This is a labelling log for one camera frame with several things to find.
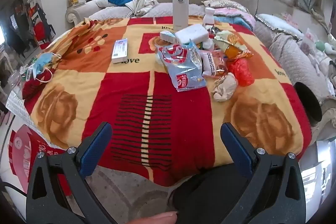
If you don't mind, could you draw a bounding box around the green plush toy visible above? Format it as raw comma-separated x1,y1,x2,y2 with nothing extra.
315,40,336,56

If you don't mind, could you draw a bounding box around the red plastic bag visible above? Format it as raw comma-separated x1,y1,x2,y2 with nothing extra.
226,59,255,86

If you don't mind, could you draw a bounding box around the red round floor sticker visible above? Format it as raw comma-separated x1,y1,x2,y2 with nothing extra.
8,123,66,188

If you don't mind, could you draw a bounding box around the long white medicine box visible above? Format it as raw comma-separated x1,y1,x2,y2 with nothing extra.
112,38,128,64

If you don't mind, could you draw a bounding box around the clear pink plastic wrapper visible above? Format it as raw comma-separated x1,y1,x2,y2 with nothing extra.
214,49,232,78

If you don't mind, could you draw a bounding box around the white tissue wad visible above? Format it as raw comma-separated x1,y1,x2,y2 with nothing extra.
202,39,215,51

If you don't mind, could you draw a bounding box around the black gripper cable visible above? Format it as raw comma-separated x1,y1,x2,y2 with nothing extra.
0,181,28,197

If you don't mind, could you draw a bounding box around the rose printed blanket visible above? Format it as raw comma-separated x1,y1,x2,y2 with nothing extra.
22,15,313,188

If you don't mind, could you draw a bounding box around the beige crumpled cloth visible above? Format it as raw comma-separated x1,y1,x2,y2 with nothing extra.
125,0,159,17

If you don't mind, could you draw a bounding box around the person's left hand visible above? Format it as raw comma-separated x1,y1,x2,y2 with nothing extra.
130,212,178,224

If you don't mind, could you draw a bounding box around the yellow green snack wrapper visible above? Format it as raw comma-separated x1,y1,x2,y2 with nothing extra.
213,30,254,60

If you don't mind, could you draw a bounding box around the blue white plastic bag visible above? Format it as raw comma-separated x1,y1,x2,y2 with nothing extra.
157,42,208,92

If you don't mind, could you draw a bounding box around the blue face mask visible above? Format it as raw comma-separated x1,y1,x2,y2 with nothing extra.
31,53,62,82

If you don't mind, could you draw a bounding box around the grey fleece bedspread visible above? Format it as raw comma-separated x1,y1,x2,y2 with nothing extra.
88,2,205,20

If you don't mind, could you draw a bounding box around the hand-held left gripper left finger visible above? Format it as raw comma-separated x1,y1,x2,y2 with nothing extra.
26,122,124,224

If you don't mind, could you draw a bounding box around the white rectangular box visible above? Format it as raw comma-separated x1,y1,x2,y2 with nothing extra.
175,24,209,44

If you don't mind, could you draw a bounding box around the white pillow sequin trim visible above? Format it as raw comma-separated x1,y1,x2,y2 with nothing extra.
255,13,305,42

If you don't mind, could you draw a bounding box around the blue striped white carton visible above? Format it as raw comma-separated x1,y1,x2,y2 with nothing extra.
160,30,181,43

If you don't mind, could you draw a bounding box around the white printed sheet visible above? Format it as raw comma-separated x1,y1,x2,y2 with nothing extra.
7,90,57,148

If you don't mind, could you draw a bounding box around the floral sequin pillow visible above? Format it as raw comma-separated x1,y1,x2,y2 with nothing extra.
202,0,251,14

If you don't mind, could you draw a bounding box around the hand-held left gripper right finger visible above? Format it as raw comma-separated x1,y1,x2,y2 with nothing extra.
220,122,314,224

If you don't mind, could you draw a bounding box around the person's dark trouser leg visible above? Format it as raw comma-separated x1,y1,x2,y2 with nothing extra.
168,165,250,224

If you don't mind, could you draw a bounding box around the white pill bottle pink label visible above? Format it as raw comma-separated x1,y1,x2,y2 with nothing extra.
203,7,215,26

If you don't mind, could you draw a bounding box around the beige quilted comforter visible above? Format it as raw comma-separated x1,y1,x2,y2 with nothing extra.
254,21,336,109

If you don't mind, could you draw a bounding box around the cream thermos flask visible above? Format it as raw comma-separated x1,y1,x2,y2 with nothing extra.
172,0,189,30

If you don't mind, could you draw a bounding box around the crumpled beige tissue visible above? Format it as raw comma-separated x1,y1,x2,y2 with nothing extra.
212,74,239,102

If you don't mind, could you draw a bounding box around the blue towel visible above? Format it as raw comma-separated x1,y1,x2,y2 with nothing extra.
231,17,250,28

